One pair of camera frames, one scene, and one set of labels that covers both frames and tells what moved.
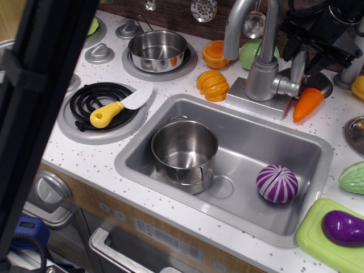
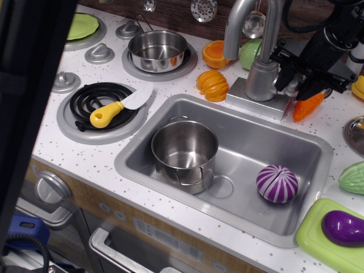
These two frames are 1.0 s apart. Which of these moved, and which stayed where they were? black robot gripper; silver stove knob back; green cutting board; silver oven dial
Moved: black robot gripper
Stayed: green cutting board; silver stove knob back; silver oven dial
